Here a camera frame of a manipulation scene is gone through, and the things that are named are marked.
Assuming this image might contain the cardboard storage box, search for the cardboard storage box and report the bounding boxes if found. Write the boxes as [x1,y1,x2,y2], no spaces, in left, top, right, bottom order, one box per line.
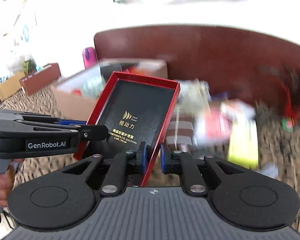
[52,58,167,121]

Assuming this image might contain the brown checked glasses case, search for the brown checked glasses case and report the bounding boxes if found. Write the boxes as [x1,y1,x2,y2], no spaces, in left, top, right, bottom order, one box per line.
[165,114,195,153]

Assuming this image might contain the brown wooden headboard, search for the brown wooden headboard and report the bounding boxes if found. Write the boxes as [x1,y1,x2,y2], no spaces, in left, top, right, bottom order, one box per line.
[94,25,300,105]

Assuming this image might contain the red tray box black insert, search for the red tray box black insert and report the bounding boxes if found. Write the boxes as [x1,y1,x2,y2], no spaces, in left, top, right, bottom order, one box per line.
[74,72,180,186]

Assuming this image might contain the black red feather toy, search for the black red feather toy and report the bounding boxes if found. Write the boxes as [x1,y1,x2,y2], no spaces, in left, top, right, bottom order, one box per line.
[259,64,300,133]

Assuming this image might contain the yellow green medicine box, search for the yellow green medicine box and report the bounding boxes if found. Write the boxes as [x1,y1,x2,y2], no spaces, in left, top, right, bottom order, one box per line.
[228,120,259,169]

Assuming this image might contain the white orange medicine box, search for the white orange medicine box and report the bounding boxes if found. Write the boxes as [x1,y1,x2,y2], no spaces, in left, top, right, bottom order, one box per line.
[220,99,256,121]

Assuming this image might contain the person's left hand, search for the person's left hand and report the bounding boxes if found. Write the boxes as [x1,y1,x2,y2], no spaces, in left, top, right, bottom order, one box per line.
[0,164,15,208]

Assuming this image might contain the pink packet plastic bag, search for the pink packet plastic bag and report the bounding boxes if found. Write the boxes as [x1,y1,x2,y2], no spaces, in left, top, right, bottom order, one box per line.
[193,102,232,147]

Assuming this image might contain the pink bottle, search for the pink bottle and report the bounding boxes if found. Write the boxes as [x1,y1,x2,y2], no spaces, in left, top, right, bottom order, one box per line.
[82,47,97,69]

